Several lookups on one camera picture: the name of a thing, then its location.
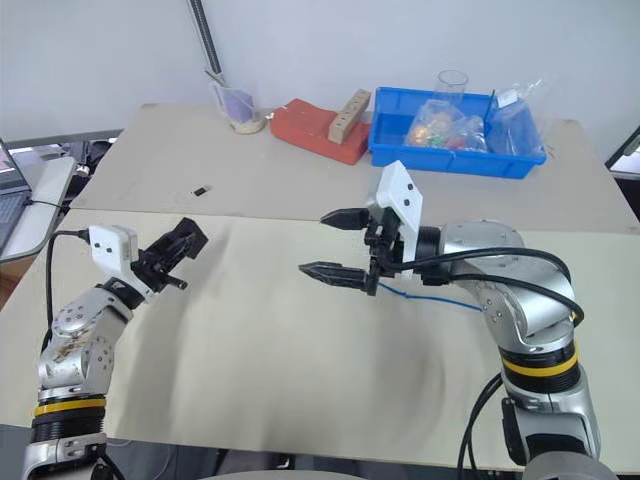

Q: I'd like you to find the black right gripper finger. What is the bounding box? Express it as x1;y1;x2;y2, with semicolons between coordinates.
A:
297;260;370;292
319;206;372;232

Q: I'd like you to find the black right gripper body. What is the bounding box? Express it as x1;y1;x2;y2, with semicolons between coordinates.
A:
362;203;406;297

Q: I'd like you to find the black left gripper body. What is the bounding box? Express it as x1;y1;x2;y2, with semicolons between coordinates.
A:
130;243;175;302

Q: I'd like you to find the red brick block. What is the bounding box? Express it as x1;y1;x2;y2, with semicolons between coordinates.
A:
269;97;372;166

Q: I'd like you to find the wooden block with holes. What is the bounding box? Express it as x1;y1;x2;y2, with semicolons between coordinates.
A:
327;88;373;146

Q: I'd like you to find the blue plastic bin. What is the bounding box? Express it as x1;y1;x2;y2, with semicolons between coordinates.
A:
368;86;548;181

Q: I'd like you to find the bag of colourful items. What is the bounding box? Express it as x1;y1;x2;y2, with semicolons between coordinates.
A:
403;98;467;149

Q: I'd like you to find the black clutter pile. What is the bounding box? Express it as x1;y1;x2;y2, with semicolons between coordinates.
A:
58;128;125;177

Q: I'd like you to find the laptop computer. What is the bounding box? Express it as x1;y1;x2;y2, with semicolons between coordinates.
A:
0;156;77;265

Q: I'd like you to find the small clear plastic bag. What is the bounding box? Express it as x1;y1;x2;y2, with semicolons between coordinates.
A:
448;114;494;154

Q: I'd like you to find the clear plastic measuring jug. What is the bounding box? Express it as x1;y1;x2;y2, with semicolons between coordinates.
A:
208;78;267;135

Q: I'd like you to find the open laptop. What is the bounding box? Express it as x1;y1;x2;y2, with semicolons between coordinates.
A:
0;138;34;254

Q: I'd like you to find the clear plastic cup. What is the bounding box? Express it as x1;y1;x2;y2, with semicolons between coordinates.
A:
434;69;470;105

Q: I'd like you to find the large clear plastic bag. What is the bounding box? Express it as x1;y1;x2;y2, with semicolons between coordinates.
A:
485;78;547;157

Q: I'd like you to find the grey threaded rod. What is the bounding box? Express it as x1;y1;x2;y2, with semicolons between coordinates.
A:
186;0;227;85

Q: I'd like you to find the dark framed side table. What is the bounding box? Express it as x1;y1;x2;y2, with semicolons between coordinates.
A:
603;123;640;182

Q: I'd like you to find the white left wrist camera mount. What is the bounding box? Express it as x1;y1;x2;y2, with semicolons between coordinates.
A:
88;224;154;301

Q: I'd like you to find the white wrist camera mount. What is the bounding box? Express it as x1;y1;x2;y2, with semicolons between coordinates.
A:
373;160;424;275
88;224;154;301

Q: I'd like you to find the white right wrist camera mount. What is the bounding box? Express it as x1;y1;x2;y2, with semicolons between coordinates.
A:
373;160;424;275

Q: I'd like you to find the thin blue Ethernet cable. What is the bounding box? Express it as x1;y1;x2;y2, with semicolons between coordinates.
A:
376;281;489;314

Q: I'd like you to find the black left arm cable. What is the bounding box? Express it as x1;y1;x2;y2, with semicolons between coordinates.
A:
43;228;93;351

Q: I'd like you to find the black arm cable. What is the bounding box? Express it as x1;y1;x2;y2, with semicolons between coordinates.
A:
43;228;93;351
398;246;587;327

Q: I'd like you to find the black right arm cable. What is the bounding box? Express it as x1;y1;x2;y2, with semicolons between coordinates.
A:
398;246;587;327

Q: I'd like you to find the black cable bundle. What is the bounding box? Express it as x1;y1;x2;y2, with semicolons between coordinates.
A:
456;371;507;474

